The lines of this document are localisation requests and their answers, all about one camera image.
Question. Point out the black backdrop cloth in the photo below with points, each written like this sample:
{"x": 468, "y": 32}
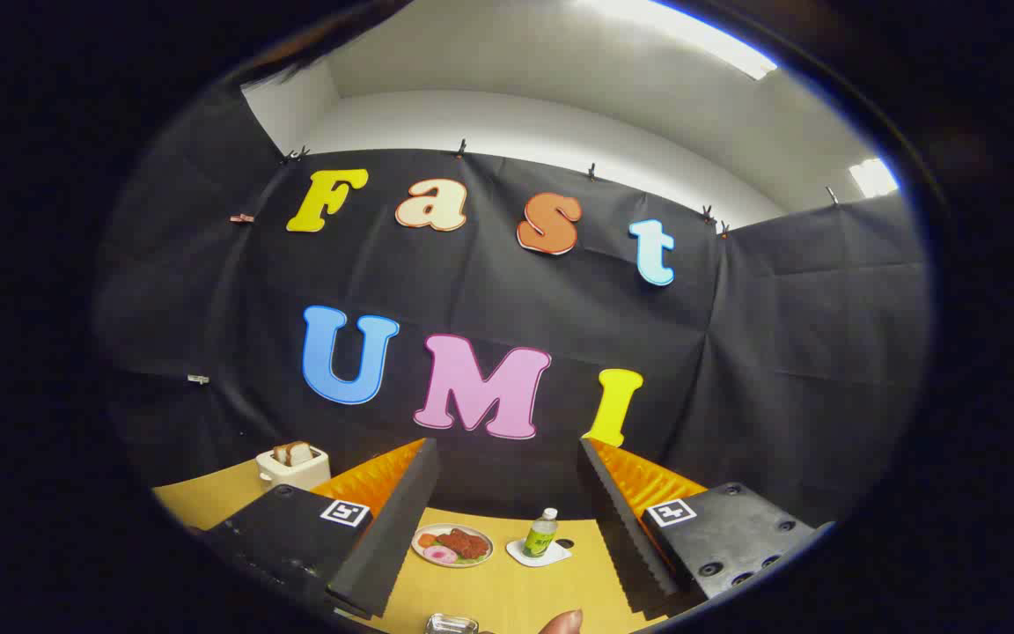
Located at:
{"x": 472, "y": 291}

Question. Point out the white oval food plate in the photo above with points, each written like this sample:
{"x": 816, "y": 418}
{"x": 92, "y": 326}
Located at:
{"x": 419, "y": 551}

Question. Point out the small ceiling light panel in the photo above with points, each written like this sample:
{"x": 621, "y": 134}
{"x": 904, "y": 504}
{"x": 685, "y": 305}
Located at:
{"x": 874, "y": 179}

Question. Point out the toast bread slice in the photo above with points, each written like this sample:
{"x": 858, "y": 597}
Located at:
{"x": 281, "y": 454}
{"x": 300, "y": 453}

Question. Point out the white square saucer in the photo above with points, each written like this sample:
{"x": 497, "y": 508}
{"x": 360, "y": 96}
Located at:
{"x": 557, "y": 555}

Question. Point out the white toaster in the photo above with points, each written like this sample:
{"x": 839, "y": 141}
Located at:
{"x": 296, "y": 475}

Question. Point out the pink ham slice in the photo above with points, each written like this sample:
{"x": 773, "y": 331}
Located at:
{"x": 439, "y": 554}

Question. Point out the green label bottle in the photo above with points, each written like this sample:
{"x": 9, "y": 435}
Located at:
{"x": 540, "y": 535}

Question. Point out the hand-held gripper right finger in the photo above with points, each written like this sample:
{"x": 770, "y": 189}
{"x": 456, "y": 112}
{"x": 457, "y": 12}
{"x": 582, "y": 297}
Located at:
{"x": 626, "y": 537}

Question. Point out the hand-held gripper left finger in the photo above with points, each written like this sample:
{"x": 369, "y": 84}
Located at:
{"x": 393, "y": 537}

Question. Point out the brown meat piece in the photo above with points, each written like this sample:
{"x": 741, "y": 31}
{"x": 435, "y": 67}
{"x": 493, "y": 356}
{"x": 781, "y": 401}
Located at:
{"x": 465, "y": 543}

